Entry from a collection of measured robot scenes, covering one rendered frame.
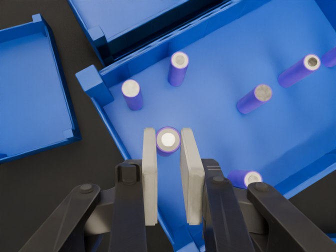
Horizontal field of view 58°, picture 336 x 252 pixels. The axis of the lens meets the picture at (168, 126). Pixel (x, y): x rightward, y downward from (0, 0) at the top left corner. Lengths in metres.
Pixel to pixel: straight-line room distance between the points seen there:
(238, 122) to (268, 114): 0.04
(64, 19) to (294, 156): 0.67
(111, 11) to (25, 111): 0.37
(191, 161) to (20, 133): 0.69
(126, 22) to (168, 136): 0.39
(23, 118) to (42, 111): 0.05
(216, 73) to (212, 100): 0.03
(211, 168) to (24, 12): 0.80
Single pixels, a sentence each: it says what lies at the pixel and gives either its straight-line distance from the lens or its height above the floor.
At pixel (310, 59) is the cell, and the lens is 0.34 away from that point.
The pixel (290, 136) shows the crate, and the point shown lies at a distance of 0.38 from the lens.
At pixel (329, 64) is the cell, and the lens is 0.41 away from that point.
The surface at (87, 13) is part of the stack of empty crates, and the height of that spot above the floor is 0.24.
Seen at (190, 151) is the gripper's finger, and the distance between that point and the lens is 0.17.
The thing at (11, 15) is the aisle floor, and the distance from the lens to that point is 0.92.
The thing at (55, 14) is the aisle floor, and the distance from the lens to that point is 0.89.
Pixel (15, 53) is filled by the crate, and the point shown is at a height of 0.00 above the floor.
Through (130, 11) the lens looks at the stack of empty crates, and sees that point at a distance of 0.58.
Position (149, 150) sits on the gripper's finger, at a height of 0.58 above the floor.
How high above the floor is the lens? 0.75
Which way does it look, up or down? 82 degrees down
